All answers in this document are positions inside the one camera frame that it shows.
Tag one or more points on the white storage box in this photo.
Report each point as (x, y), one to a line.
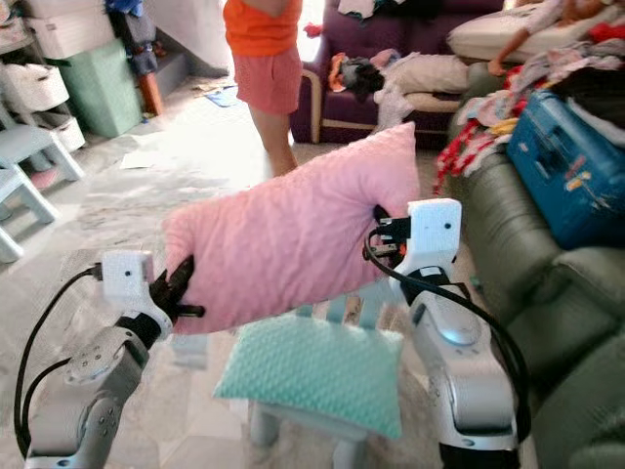
(34, 88)
(68, 34)

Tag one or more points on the person in orange shirt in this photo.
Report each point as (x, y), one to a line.
(264, 73)

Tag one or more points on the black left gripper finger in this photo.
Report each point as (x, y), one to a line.
(176, 276)
(190, 312)

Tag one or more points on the brown wooden post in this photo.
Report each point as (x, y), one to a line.
(150, 98)

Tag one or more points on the blue plastic case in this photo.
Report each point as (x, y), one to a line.
(562, 166)

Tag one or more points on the grey-green leather sofa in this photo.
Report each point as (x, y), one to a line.
(576, 293)

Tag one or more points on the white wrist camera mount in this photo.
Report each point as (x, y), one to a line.
(435, 234)
(127, 278)

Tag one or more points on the red patterned cloth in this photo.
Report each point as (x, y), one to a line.
(459, 147)

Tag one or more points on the purple armchair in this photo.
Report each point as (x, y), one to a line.
(381, 24)

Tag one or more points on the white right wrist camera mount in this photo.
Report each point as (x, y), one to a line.
(435, 234)

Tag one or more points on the blue paper sheet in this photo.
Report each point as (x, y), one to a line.
(220, 96)

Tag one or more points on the white paper sheet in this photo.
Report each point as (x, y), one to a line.
(140, 159)

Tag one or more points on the pink dotted pillow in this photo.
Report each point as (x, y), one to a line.
(293, 234)

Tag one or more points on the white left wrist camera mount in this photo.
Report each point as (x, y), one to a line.
(127, 278)

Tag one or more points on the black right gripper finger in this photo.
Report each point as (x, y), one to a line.
(382, 215)

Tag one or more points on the cream cushion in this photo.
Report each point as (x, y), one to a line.
(479, 39)

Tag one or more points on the green bin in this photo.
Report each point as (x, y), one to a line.
(103, 93)

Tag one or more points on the colourful clothes pile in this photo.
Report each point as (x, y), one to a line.
(547, 63)

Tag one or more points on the light blue small chair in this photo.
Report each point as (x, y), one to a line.
(15, 186)
(29, 145)

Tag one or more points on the person lying on cushion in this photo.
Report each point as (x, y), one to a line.
(532, 29)

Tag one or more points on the teal dotted pillow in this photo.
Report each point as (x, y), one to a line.
(312, 376)

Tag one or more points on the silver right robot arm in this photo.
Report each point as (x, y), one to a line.
(464, 391)

